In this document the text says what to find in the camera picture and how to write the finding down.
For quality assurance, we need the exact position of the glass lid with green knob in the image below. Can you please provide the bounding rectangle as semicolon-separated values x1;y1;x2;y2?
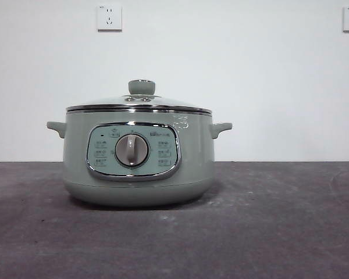
65;78;212;114

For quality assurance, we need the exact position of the sage green electric pot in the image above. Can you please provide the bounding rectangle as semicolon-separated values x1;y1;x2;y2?
47;111;233;208

